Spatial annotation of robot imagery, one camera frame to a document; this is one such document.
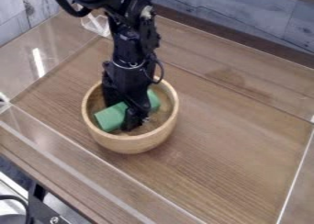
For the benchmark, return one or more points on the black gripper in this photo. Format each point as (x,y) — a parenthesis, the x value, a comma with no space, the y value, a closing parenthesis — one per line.
(124,84)

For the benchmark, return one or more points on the green rectangular block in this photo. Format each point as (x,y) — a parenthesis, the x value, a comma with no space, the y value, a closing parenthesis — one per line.
(109,117)

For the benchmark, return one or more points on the wooden bowl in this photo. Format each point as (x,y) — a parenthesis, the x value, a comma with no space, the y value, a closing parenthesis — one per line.
(147,136)

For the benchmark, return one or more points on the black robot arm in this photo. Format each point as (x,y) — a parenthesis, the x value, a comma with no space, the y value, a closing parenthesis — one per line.
(135,38)

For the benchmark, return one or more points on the clear acrylic barrier wall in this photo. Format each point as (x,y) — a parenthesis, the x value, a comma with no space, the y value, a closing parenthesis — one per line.
(236,164)

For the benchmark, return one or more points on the clear acrylic corner bracket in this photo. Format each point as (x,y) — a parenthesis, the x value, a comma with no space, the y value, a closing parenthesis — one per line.
(96,24)

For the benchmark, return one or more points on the black stand with cable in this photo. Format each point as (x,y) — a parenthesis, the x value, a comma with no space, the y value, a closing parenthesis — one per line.
(33,211)

